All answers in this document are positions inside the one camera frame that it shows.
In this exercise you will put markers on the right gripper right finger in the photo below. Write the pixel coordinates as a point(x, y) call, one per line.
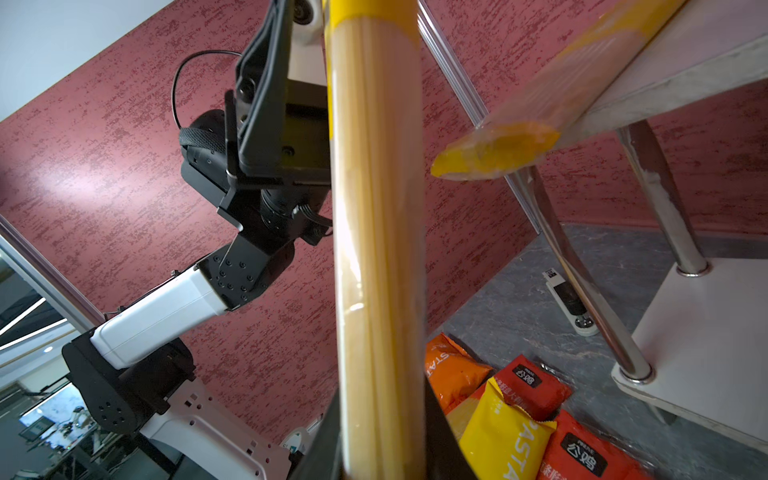
point(444, 458)

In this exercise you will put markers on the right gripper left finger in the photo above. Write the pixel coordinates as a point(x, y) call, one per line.
point(323, 460)

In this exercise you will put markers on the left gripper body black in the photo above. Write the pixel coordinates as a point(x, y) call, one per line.
point(277, 125)

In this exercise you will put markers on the yellow spaghetti pack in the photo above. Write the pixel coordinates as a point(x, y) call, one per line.
point(532, 120)
point(498, 440)
point(373, 57)

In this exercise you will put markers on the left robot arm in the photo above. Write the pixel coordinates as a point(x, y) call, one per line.
point(135, 374)

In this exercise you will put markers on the orange pasta bag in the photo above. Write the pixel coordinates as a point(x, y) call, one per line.
point(453, 373)

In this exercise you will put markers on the red pasta bag middle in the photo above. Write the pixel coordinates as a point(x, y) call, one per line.
point(529, 386)

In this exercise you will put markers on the red pasta bag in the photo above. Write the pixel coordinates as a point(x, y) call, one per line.
point(529, 386)
point(573, 452)

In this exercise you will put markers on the red pasta bag right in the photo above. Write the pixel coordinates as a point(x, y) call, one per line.
point(573, 452)

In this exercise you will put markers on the white two-tier shelf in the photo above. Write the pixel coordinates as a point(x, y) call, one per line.
point(700, 350)

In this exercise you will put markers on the white black stapler on floor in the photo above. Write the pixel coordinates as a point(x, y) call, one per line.
point(570, 303)

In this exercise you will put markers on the left corner aluminium post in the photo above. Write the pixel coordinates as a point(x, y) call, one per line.
point(451, 67)

